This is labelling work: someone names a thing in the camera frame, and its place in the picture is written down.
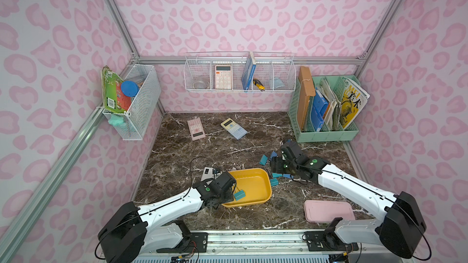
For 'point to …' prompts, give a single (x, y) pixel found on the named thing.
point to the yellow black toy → (259, 84)
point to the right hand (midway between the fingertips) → (275, 163)
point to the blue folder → (320, 105)
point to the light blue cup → (278, 83)
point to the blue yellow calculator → (236, 129)
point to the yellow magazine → (354, 100)
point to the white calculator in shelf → (223, 77)
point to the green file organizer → (332, 87)
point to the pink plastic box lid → (323, 211)
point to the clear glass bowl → (201, 85)
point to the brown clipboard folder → (306, 90)
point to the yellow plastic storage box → (256, 183)
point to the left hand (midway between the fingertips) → (229, 191)
